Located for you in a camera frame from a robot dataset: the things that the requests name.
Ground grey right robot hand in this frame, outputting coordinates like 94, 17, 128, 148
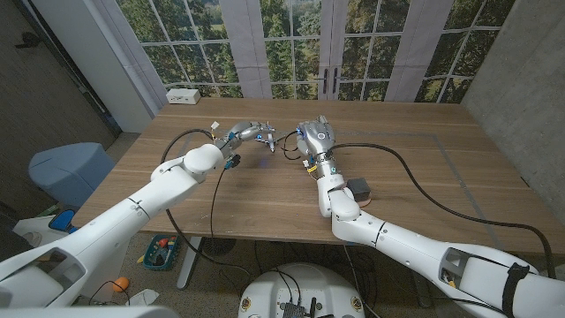
295, 115, 337, 163

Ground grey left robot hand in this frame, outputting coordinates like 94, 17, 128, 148
220, 120, 277, 155

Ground white toy airplane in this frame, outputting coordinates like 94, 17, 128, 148
255, 122, 287, 154

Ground dark grey cube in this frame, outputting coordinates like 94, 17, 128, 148
346, 177, 373, 203

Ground white rectangular box device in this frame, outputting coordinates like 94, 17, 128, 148
165, 87, 201, 106

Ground printed window forest backdrop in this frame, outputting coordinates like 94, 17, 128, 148
92, 0, 517, 105

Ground black round floor fan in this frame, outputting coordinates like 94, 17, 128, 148
201, 237, 237, 257

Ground white table leg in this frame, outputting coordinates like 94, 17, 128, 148
176, 236, 204, 292

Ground white robot torso base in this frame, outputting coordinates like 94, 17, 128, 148
237, 262, 366, 318

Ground blue bin with toys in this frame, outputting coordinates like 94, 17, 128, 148
141, 233, 180, 271

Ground blue-grey upholstered stool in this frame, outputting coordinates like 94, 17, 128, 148
28, 141, 117, 208

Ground crumpled white paper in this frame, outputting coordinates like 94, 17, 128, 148
127, 289, 161, 307

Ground person's dark trouser leg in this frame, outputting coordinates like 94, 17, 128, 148
0, 211, 32, 262

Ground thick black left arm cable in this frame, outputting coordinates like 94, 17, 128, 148
160, 127, 255, 277

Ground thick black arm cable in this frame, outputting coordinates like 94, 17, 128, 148
160, 127, 255, 277
328, 142, 557, 280

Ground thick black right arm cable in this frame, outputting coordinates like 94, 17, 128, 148
328, 142, 557, 280

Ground black door handle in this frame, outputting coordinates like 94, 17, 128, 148
14, 31, 41, 49

